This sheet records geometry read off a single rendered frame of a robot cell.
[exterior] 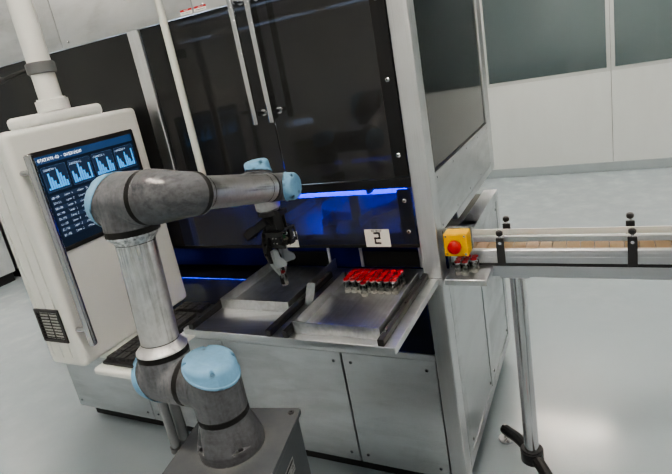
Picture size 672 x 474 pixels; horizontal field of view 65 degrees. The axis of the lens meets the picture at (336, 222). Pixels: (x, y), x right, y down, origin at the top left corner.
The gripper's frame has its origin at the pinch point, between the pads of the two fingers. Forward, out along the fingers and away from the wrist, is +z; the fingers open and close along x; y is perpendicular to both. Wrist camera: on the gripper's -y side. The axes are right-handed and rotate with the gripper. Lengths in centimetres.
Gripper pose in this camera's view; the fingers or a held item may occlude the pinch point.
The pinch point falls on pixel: (279, 269)
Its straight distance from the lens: 166.3
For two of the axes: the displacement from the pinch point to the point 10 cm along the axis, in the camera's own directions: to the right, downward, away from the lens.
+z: 2.2, 9.3, 3.0
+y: 8.6, -0.4, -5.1
